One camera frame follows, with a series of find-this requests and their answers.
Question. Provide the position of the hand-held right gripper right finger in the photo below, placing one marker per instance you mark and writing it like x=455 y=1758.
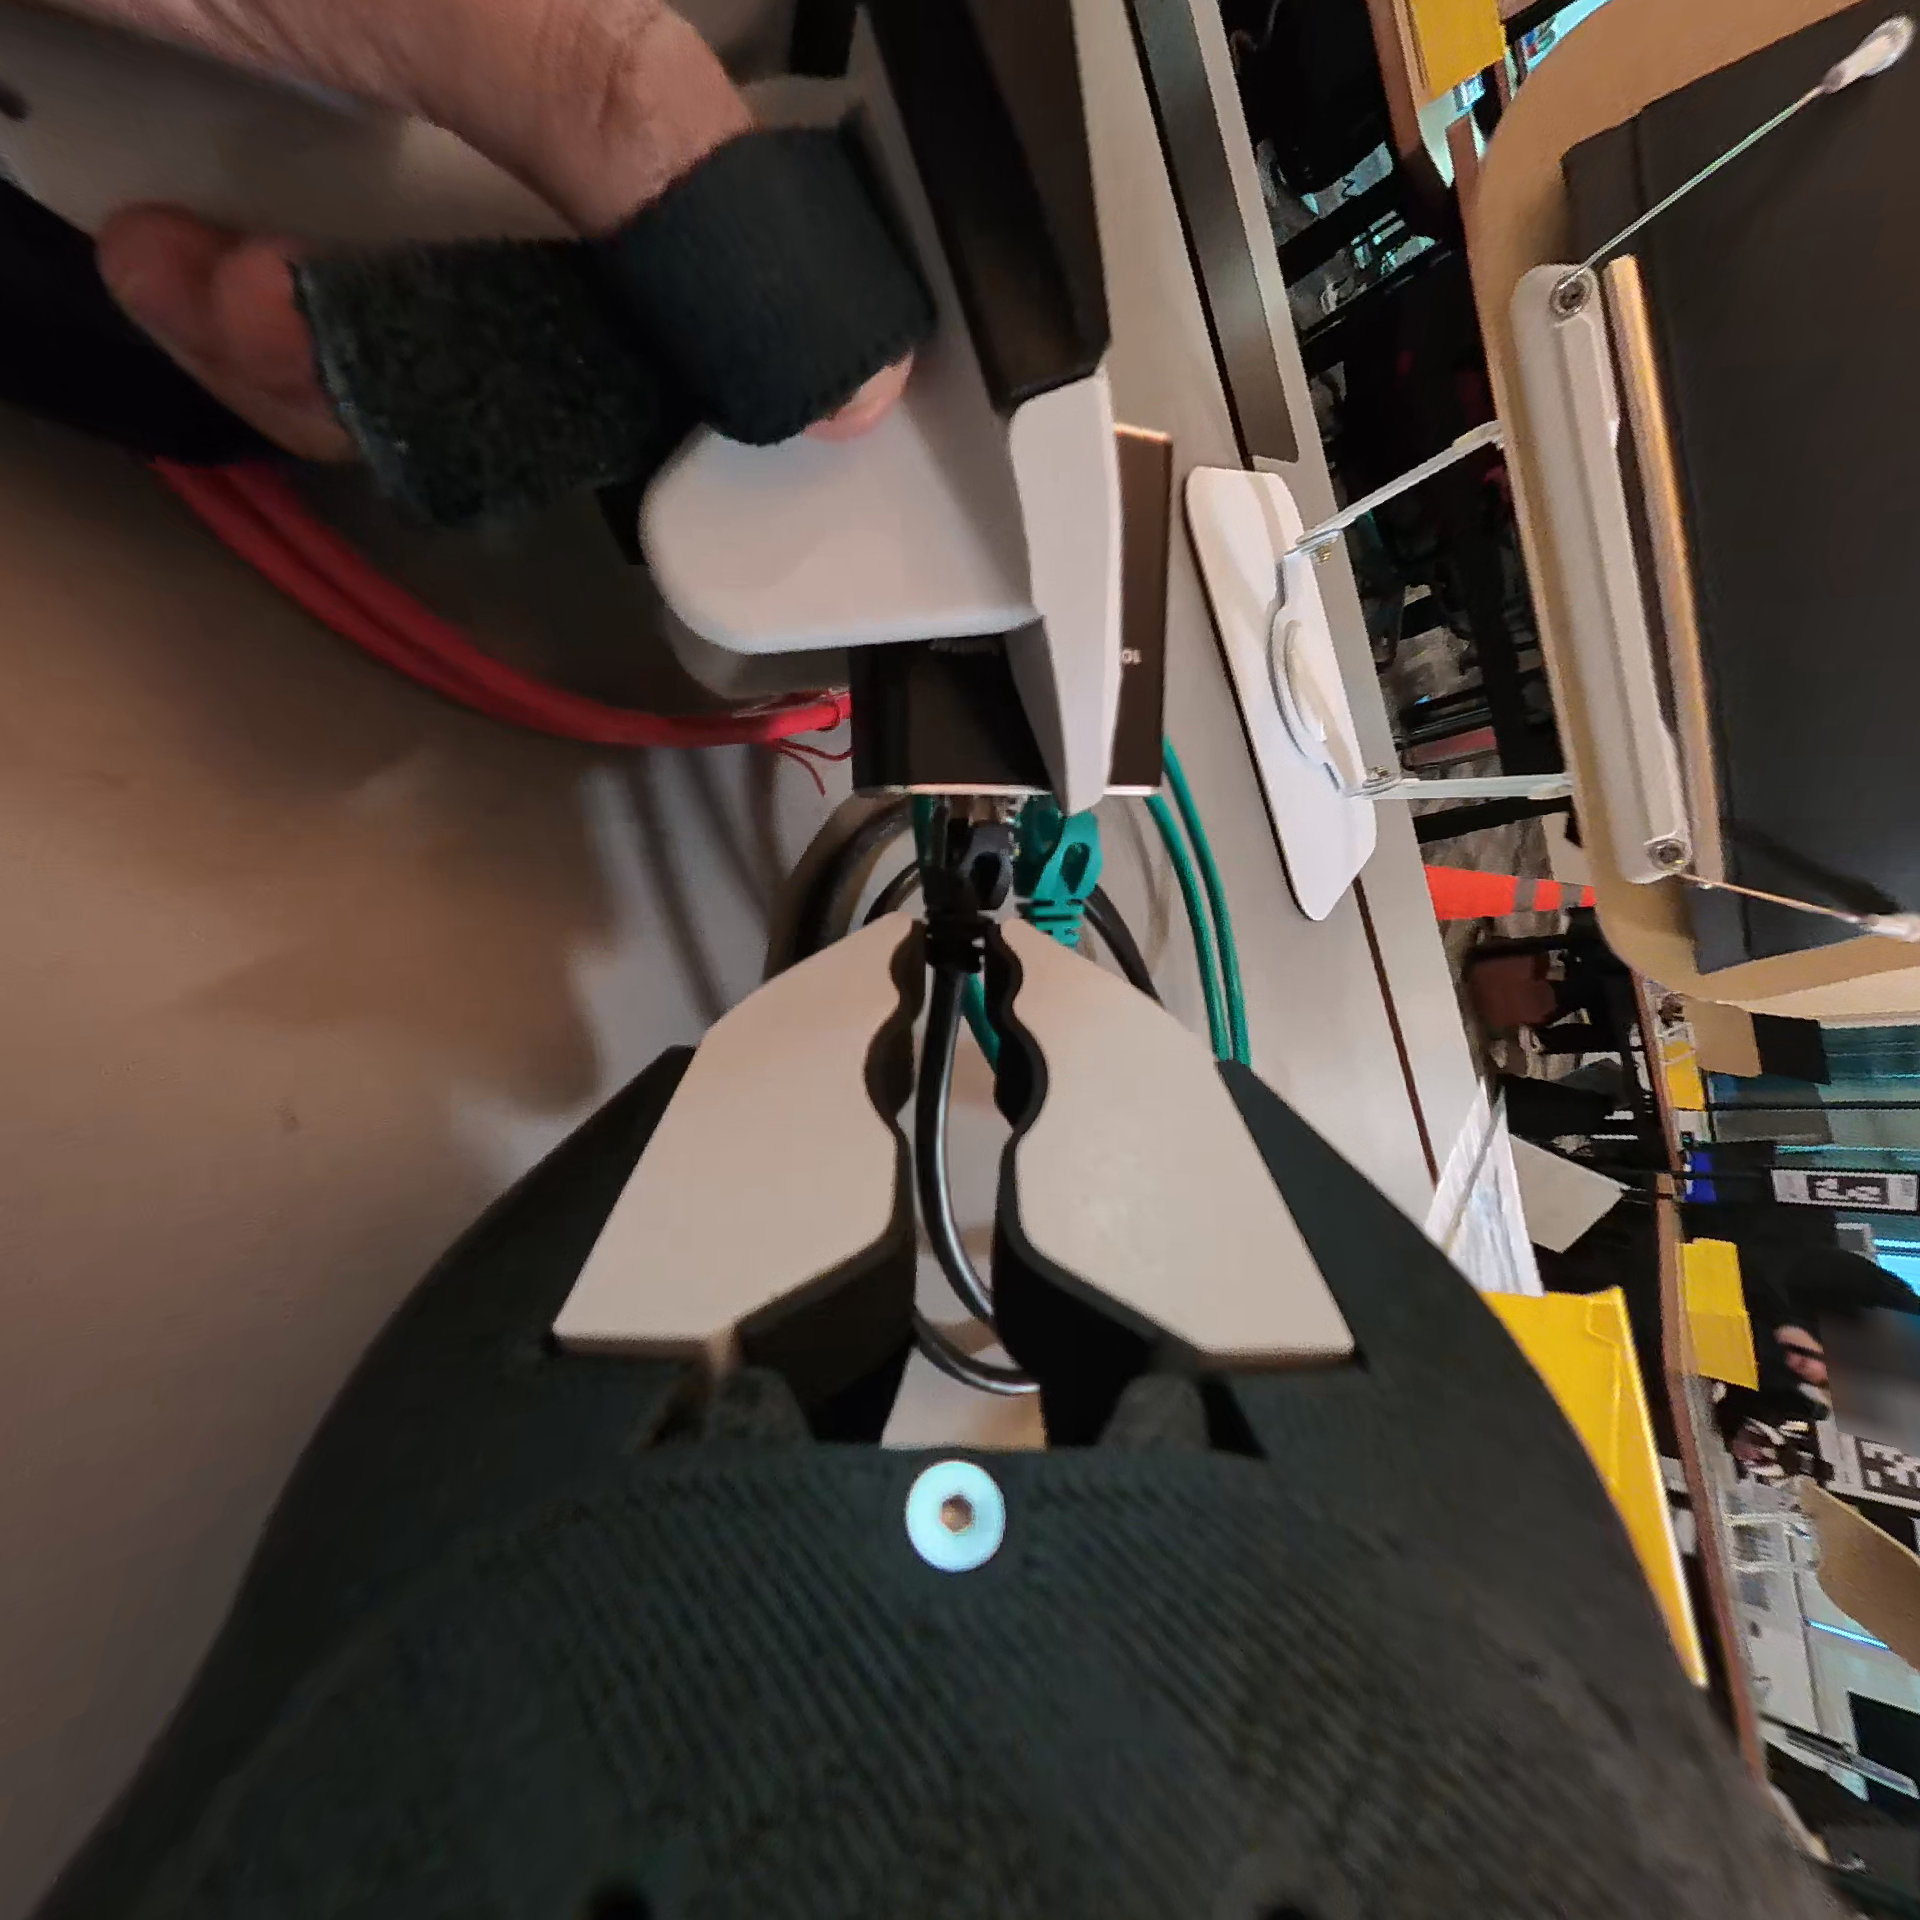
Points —
x=1155 y=1201

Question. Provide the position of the white flat base plate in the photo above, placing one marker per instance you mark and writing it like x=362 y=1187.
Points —
x=1246 y=602

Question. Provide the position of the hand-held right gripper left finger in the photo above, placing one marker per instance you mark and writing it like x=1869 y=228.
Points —
x=736 y=1187

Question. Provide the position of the yellow plastic bin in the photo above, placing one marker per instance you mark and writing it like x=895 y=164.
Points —
x=1590 y=1396

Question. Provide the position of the white printed paper sheet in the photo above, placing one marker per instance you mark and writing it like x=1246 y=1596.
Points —
x=1476 y=1201

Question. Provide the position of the person's left hand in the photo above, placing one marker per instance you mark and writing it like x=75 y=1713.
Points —
x=525 y=78

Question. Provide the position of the black port adapter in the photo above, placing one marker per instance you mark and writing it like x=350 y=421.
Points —
x=931 y=719

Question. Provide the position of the dark flat panel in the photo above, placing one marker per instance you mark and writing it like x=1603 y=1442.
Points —
x=1215 y=225

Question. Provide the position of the orange traffic cone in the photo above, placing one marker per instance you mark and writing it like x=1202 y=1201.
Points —
x=1487 y=894

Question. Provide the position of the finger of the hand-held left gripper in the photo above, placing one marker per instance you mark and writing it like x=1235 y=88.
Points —
x=857 y=556
x=1072 y=602

